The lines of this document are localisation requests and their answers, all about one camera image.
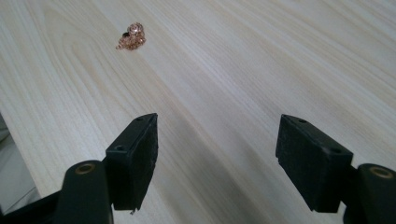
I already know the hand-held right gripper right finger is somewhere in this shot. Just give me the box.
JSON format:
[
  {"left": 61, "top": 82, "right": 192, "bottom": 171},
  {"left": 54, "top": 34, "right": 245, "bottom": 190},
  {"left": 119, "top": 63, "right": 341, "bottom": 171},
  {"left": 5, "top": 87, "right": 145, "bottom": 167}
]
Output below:
[{"left": 275, "top": 114, "right": 355, "bottom": 214}]

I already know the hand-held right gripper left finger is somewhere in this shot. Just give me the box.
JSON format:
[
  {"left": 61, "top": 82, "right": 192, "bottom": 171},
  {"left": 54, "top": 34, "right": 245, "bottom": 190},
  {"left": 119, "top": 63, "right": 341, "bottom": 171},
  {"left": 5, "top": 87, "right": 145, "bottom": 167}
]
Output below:
[{"left": 105, "top": 112, "right": 159, "bottom": 213}]

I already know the rose gold chain necklace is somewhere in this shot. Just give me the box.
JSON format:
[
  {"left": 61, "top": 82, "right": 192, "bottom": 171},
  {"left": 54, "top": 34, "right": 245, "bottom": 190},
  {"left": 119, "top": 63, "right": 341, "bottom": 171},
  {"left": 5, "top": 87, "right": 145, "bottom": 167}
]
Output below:
[{"left": 115, "top": 21, "right": 147, "bottom": 51}]

